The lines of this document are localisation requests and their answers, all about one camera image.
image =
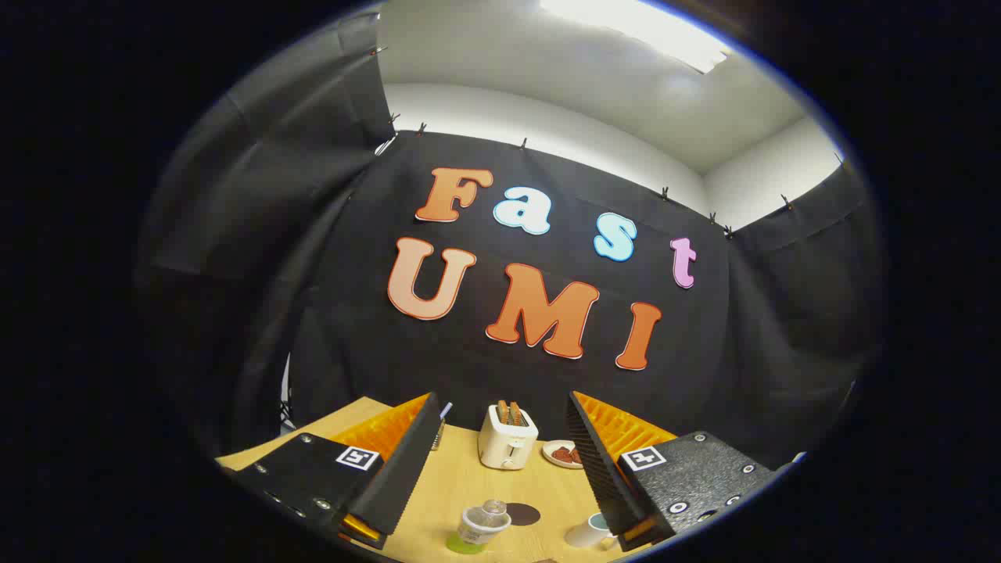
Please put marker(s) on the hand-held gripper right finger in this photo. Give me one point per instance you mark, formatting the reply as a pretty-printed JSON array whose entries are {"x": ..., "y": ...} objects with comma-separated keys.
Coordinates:
[{"x": 594, "y": 461}]

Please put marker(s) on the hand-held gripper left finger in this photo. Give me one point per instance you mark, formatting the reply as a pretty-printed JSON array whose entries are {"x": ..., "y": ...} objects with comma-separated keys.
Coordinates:
[{"x": 407, "y": 461}]

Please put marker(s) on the white cup with blue inside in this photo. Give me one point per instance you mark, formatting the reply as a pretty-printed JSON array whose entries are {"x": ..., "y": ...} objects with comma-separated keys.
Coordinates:
[{"x": 585, "y": 535}]

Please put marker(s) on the dark brown round coaster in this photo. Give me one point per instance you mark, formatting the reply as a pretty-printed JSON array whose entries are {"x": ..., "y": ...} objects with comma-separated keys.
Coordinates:
[{"x": 525, "y": 514}]

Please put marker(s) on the white green label juice bottle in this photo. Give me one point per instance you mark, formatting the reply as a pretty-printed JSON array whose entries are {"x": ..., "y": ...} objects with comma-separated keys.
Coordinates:
[{"x": 478, "y": 528}]

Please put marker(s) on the white round plate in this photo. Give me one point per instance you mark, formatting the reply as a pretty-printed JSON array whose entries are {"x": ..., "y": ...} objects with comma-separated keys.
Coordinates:
[{"x": 552, "y": 460}]

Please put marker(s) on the wooden table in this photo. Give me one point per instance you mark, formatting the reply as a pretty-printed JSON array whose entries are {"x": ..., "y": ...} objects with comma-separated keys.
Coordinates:
[{"x": 461, "y": 477}]

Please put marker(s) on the white toaster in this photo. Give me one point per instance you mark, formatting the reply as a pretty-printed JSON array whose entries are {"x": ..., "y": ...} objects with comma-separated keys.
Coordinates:
[{"x": 507, "y": 447}]

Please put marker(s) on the toast slice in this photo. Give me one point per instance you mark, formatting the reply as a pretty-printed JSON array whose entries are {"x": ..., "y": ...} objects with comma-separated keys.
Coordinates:
[
  {"x": 504, "y": 413},
  {"x": 516, "y": 414}
]

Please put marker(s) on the black backdrop cloth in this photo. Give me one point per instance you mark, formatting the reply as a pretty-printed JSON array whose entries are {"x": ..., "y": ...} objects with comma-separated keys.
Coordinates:
[{"x": 469, "y": 367}]

